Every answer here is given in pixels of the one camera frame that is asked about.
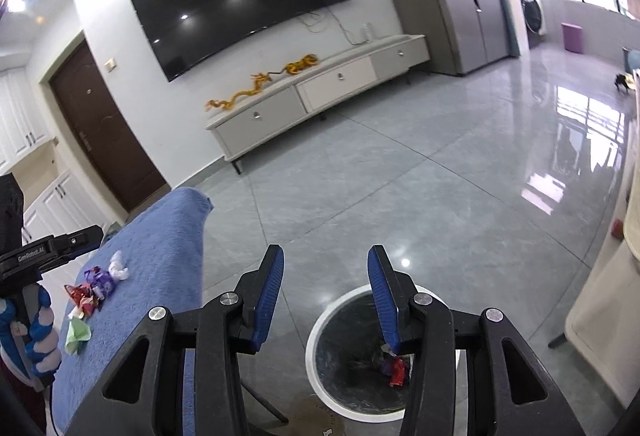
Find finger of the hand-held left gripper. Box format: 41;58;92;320
42;225;105;273

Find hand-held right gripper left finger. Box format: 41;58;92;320
65;244;285;436

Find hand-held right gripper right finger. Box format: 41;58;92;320
367;244;587;436

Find purple candy wrapper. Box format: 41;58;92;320
83;265;117;299

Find white tissue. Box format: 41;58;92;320
107;250;131;282

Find red candy wrapper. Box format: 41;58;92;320
63;283;101;317

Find white round waste bin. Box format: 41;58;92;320
305;286;462;422

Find green paper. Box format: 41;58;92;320
63;316;92;357

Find person's left forearm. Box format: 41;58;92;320
0;351;48;436

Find person's left hand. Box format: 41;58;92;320
0;285;64;388

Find white panelled cupboard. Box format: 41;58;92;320
0;66;132;267

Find crumpled red foil wrapper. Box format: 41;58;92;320
387;358;409;388

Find blue fluffy mat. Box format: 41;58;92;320
50;187;214;436

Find black table leg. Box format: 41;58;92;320
239;375;290;423

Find dark brown door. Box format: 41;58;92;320
48;38;169;215

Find white television cabinet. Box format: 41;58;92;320
205;34;431;175

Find long golden dragon figurine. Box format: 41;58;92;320
207;72;282;115

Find beige furniture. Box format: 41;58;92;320
548;193;640;409

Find golden tiger figurine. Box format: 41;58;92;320
284;54;320;77

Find washing machine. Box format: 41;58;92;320
514;0;549;49

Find purple stool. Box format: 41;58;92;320
561;22;585;53

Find television cables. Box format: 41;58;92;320
299;8;362;47

